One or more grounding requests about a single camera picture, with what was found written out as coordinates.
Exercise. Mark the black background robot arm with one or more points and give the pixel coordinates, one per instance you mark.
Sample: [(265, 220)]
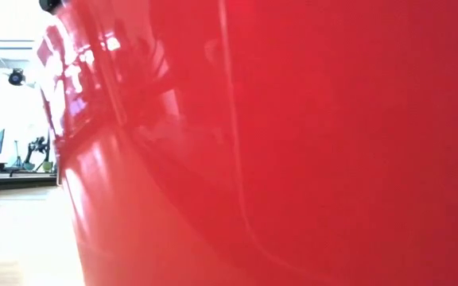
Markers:
[(38, 147)]

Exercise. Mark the yellow-green cup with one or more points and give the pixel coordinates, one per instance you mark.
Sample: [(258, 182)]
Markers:
[(47, 167)]

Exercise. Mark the red plastic mini bowl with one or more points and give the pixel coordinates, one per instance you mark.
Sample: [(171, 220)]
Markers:
[(292, 159)]

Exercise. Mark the black ceiling-hung camera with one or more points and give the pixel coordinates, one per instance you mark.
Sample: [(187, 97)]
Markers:
[(16, 77)]

